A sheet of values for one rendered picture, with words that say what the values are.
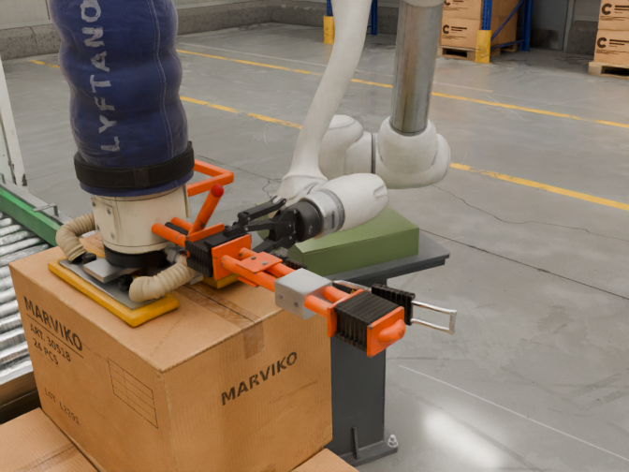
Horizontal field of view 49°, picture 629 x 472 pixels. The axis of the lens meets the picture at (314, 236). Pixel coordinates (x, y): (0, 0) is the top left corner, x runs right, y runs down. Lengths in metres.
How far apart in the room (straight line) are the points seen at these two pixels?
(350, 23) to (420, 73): 0.30
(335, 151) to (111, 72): 0.80
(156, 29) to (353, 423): 1.46
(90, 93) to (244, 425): 0.67
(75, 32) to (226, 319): 0.56
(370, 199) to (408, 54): 0.45
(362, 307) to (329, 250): 0.83
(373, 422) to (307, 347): 0.97
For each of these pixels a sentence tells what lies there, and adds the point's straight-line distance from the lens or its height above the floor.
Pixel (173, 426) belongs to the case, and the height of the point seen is 0.83.
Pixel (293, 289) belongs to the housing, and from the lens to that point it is 1.05.
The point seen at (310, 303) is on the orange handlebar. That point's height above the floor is 1.08.
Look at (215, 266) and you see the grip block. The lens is 1.18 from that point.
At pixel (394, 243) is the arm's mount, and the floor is 0.80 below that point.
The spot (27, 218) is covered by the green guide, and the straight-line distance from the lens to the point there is 2.86.
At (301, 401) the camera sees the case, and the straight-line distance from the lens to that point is 1.46.
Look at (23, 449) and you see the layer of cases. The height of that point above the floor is 0.54.
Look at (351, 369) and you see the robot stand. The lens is 2.16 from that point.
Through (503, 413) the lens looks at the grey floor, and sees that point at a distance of 2.61.
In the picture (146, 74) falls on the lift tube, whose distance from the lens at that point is 1.25.
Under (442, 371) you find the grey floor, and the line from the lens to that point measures 2.78.
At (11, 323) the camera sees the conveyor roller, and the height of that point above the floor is 0.54.
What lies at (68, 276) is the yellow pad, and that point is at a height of 0.97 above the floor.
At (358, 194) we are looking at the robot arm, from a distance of 1.37.
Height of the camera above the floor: 1.60
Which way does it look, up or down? 24 degrees down
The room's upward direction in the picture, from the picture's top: 2 degrees counter-clockwise
